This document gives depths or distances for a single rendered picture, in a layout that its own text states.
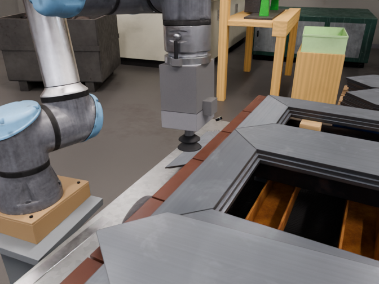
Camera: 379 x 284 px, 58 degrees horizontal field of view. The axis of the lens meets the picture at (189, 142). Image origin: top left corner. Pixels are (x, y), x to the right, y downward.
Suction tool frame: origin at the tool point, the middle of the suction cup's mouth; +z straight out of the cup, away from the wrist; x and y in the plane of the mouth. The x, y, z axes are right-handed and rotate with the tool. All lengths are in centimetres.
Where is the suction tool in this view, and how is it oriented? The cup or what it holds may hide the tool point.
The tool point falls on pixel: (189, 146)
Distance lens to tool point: 60.9
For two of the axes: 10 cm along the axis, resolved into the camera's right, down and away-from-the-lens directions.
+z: 0.2, 9.3, 3.8
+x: -9.2, -1.3, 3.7
